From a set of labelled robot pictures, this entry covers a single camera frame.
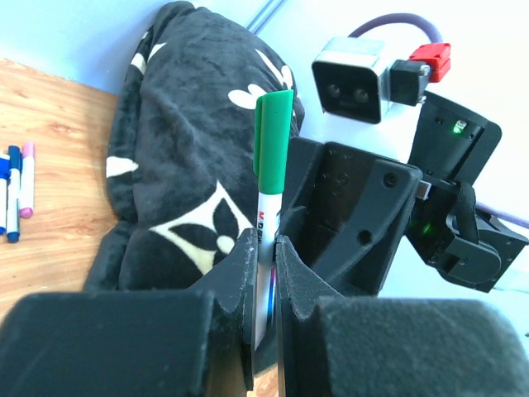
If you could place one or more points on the black floral plush blanket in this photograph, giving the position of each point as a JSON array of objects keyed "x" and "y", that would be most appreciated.
[{"x": 179, "y": 164}]

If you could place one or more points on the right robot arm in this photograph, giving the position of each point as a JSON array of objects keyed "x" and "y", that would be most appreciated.
[{"x": 451, "y": 143}]

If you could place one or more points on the pink end marker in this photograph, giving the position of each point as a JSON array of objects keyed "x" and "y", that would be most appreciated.
[{"x": 28, "y": 163}]

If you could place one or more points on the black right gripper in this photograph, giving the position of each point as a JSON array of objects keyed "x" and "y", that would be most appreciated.
[{"x": 345, "y": 210}]

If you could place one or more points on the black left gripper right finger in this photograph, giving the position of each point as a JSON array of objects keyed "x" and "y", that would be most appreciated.
[{"x": 330, "y": 345}]

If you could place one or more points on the dark green cap marker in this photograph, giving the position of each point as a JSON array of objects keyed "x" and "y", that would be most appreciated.
[{"x": 273, "y": 114}]

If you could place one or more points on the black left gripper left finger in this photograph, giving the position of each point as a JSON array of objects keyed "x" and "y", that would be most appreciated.
[{"x": 197, "y": 341}]

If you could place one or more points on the dark blue marker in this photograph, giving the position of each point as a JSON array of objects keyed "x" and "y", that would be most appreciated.
[{"x": 13, "y": 193}]

